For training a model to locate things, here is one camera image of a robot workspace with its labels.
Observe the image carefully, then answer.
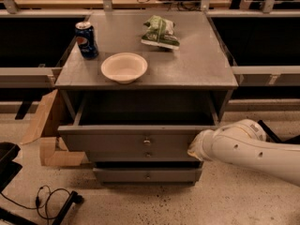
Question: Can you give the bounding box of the grey top drawer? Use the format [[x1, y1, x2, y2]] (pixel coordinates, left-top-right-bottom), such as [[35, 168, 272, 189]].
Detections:
[[57, 100, 219, 153]]

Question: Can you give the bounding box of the grey drawer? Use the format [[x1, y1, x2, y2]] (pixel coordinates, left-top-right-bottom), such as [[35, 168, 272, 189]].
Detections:
[[57, 100, 219, 153], [86, 150, 196, 162], [93, 168, 202, 183]]

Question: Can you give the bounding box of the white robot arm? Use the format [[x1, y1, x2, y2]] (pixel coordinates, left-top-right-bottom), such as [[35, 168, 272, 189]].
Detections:
[[187, 119, 300, 186]]

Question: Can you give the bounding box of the grey drawer cabinet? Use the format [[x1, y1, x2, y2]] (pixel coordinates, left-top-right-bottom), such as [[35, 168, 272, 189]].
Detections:
[[55, 10, 237, 170]]

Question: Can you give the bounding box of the grey middle drawer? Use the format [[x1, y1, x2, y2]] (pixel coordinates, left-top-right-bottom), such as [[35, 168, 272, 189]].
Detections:
[[86, 150, 196, 162]]

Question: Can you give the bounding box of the grey bottom drawer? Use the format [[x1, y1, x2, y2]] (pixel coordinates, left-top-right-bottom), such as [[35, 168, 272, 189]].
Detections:
[[93, 168, 202, 183]]

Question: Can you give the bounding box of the white paper bowl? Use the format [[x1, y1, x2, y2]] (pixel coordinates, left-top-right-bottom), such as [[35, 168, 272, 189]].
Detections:
[[100, 52, 148, 83]]

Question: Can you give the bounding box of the green chip bag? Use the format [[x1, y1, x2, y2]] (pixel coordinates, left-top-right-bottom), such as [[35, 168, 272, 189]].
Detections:
[[142, 15, 180, 50]]

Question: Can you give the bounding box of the blue pepsi can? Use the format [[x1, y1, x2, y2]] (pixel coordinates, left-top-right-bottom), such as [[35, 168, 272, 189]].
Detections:
[[75, 22, 98, 59]]

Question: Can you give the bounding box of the brown cardboard box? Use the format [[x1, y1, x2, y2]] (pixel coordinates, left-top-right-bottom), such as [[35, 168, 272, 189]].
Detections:
[[21, 89, 87, 167]]

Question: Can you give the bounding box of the black stand leg bottom left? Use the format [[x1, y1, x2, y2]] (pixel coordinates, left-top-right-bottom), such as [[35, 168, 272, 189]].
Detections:
[[0, 191, 83, 225]]

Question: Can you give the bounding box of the black stand leg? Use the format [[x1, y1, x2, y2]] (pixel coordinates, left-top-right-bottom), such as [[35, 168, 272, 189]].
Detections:
[[0, 191, 83, 225], [258, 120, 300, 144]]

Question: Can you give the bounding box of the black stand leg right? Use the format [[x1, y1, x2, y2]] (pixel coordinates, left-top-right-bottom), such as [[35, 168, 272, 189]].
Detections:
[[258, 120, 300, 144]]

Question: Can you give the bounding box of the black object at left edge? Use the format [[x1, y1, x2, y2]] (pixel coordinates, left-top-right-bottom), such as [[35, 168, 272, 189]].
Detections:
[[0, 142, 23, 192]]

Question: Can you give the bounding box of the black floor cable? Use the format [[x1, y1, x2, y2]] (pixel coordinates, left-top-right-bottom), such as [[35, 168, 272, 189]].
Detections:
[[0, 185, 73, 221]]

